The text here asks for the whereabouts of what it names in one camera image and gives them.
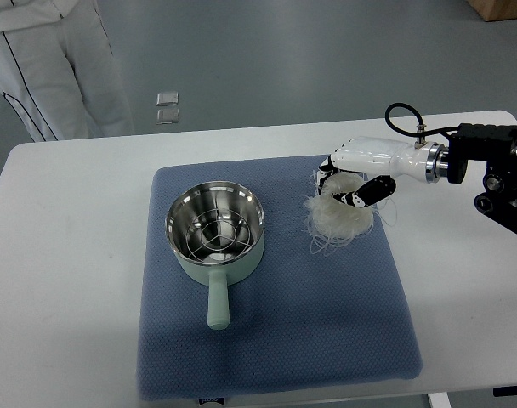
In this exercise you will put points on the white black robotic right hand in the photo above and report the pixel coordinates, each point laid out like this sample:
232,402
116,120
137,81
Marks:
381,161

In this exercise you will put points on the white vermicelli noodle nest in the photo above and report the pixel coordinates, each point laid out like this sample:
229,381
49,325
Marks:
332,224

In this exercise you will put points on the mint green steel pot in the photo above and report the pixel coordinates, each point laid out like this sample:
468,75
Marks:
217,277

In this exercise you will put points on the blue textured cloth mat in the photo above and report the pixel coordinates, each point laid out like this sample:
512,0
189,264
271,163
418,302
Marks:
300,320

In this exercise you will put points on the cardboard box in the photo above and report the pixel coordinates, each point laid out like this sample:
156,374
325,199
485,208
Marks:
495,10

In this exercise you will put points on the upper metal floor plate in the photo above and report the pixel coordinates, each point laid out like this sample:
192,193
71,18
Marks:
167,98

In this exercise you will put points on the metal floor plate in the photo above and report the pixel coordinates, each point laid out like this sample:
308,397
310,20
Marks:
167,98
168,115

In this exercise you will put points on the lower metal floor plate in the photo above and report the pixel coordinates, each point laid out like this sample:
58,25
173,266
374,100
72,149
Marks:
168,115

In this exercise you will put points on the table control panel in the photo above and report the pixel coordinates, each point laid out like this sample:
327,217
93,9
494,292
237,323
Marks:
501,392

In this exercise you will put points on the person in white clothes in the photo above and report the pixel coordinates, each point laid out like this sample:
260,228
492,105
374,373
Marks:
58,73

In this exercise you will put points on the wire steaming rack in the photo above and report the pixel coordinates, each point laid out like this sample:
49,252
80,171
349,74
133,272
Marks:
217,235

